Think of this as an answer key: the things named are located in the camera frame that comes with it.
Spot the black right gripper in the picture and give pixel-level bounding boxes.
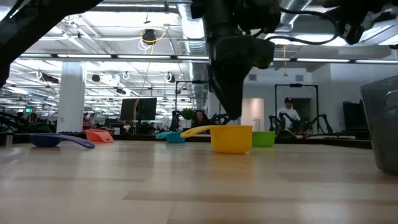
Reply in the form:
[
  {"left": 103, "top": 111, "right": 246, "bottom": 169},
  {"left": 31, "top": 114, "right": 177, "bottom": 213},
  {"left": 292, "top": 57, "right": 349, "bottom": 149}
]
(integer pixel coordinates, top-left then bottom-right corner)
[{"left": 191, "top": 0, "right": 282, "bottom": 121}]

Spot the yellow measuring cup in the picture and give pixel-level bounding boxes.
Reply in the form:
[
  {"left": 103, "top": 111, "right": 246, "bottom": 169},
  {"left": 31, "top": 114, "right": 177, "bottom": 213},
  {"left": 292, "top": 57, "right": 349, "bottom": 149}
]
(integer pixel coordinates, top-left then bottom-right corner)
[{"left": 180, "top": 124, "right": 254, "bottom": 155}]

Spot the green measuring cup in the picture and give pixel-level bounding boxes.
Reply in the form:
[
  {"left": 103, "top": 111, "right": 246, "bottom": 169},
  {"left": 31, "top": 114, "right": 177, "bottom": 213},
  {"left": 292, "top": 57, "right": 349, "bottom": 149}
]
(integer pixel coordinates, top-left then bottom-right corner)
[{"left": 251, "top": 131, "right": 277, "bottom": 148}]

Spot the light blue measuring cup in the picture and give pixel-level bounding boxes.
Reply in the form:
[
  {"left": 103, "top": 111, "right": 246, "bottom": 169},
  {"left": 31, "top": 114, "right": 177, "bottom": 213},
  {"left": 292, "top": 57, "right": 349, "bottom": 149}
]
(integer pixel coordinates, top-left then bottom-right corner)
[{"left": 155, "top": 131, "right": 187, "bottom": 144}]

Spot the orange measuring cup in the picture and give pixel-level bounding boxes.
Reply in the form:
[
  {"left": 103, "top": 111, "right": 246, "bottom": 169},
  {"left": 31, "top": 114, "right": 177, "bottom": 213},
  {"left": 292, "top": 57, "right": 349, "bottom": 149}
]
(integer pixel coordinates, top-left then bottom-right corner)
[{"left": 84, "top": 129, "right": 114, "bottom": 144}]

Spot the grey translucent plastic basket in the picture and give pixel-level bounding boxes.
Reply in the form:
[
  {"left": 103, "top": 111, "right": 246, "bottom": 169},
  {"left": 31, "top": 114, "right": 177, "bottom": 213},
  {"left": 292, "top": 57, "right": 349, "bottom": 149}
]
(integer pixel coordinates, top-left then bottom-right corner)
[{"left": 359, "top": 74, "right": 398, "bottom": 174}]

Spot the dark blue measuring cup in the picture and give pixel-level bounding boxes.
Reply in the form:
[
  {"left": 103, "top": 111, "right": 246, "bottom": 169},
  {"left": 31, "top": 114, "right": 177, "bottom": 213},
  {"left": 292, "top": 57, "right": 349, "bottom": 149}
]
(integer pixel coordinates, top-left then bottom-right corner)
[{"left": 30, "top": 133, "right": 96, "bottom": 149}]

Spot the white door panel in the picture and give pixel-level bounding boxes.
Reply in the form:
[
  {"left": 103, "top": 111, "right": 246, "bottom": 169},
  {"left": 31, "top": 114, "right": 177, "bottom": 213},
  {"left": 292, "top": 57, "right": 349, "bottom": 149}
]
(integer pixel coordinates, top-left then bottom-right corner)
[{"left": 241, "top": 98, "right": 266, "bottom": 132}]

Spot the person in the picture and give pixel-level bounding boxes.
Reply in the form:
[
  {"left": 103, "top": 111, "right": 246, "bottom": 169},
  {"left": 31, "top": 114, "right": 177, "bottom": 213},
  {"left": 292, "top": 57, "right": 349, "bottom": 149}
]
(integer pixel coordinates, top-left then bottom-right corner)
[
  {"left": 190, "top": 109, "right": 211, "bottom": 129},
  {"left": 275, "top": 96, "right": 302, "bottom": 133}
]

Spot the background green plant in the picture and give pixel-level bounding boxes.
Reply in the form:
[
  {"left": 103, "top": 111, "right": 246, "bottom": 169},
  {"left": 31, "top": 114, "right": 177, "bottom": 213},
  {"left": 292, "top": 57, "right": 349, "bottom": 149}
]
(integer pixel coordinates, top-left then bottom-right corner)
[{"left": 179, "top": 107, "right": 196, "bottom": 121}]

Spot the black computer monitor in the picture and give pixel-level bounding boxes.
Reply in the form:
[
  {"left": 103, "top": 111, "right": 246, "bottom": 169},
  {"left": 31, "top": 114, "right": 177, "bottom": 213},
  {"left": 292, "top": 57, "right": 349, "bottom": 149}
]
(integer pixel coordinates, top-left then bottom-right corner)
[{"left": 119, "top": 97, "right": 158, "bottom": 122}]

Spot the dark cabinet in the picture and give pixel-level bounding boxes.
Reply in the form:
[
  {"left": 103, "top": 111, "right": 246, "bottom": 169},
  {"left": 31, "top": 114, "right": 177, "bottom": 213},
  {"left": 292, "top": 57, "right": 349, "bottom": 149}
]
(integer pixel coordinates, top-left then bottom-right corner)
[{"left": 342, "top": 100, "right": 370, "bottom": 131}]

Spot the long ceiling light bar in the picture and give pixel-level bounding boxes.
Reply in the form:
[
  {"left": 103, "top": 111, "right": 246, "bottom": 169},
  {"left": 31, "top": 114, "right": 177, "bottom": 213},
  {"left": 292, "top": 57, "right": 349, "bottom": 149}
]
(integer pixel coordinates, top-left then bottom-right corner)
[{"left": 15, "top": 53, "right": 398, "bottom": 64}]

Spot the white room pillar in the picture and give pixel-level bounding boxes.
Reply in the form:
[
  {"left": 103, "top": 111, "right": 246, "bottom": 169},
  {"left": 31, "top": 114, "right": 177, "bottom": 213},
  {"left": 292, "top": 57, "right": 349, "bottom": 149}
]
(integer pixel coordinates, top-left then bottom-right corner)
[{"left": 55, "top": 61, "right": 87, "bottom": 134}]

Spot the black background rig frame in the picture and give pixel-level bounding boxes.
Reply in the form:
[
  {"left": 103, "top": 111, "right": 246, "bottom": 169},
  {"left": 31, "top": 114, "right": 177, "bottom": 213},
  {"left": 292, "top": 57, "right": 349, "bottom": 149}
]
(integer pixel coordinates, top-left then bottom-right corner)
[
  {"left": 274, "top": 83, "right": 320, "bottom": 134},
  {"left": 174, "top": 80, "right": 222, "bottom": 131}
]

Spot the silver ceiling duct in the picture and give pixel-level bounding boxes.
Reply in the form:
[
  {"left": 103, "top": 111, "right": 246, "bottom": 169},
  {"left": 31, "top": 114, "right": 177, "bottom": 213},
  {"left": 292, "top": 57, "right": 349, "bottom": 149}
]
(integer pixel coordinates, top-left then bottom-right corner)
[{"left": 176, "top": 0, "right": 210, "bottom": 110}]

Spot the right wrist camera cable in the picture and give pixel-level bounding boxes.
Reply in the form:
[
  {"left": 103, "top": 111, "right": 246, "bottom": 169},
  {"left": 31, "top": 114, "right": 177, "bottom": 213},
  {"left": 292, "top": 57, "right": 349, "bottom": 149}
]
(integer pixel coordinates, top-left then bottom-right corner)
[{"left": 266, "top": 6, "right": 341, "bottom": 47}]

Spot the black ceiling camera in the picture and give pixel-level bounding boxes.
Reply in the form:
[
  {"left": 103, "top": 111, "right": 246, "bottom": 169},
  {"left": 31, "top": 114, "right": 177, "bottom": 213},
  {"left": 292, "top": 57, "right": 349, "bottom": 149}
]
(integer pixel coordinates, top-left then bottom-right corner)
[{"left": 141, "top": 28, "right": 158, "bottom": 45}]

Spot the black table frame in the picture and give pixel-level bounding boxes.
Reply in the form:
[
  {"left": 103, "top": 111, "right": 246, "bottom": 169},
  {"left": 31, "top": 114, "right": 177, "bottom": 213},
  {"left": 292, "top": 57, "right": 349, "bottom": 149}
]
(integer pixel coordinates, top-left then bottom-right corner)
[{"left": 0, "top": 132, "right": 373, "bottom": 149}]

